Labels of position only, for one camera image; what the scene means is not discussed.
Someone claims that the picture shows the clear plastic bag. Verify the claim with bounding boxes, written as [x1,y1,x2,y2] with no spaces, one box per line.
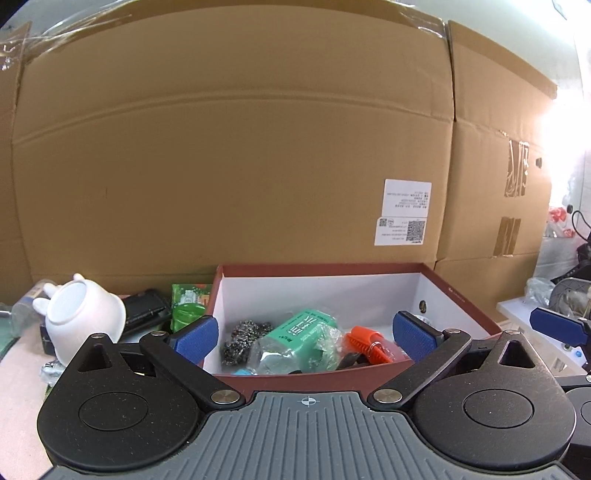
[525,277,560,309]

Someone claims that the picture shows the grey metal object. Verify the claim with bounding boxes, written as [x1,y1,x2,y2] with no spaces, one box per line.
[551,277,591,320]

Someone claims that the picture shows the black case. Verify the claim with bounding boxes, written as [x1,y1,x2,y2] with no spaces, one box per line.
[121,289,173,336]

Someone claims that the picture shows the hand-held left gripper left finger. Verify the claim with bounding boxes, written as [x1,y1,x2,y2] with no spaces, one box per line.
[76,316,245,410]

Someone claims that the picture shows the large cardboard box brown tape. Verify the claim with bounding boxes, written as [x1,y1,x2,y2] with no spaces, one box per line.
[434,19,559,320]

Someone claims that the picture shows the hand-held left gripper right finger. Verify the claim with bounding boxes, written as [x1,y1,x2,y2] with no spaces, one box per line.
[367,310,557,410]

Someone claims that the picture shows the white shipping label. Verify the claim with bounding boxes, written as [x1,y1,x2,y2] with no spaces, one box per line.
[374,179,432,246]

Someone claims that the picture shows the orange plastic brush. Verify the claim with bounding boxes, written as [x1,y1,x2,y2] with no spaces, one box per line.
[344,326,396,366]

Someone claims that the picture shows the clear plastic bottle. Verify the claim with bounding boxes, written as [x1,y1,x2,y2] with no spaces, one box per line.
[8,279,63,341]

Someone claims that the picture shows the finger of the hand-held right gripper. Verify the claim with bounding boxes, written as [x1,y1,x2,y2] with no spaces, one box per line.
[529,308,591,371]

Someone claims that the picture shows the clear bottle green label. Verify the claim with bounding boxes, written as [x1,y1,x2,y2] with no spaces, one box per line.
[247,311,346,376]

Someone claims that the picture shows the red shoe box white inside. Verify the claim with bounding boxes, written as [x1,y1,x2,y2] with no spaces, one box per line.
[202,263,503,394]

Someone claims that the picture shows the black clip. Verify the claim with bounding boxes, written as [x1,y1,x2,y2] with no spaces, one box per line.
[336,351,371,371]

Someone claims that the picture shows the white ceramic cup with ears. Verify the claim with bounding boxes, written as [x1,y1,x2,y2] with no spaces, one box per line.
[32,273,127,363]

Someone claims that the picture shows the red white packaging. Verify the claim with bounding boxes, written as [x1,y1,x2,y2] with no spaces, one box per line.
[547,208,575,240]

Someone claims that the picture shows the large cardboard box white label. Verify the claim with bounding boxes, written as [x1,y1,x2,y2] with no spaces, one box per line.
[0,0,456,297]

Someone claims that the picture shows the white table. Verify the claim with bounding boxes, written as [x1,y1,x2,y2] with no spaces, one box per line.
[496,298,591,376]

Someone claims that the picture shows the green printed packet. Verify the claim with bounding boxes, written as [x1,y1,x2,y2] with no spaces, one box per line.
[171,282,216,332]

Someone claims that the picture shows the steel wool scrubber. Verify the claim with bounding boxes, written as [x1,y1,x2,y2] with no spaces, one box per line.
[221,318,274,368]

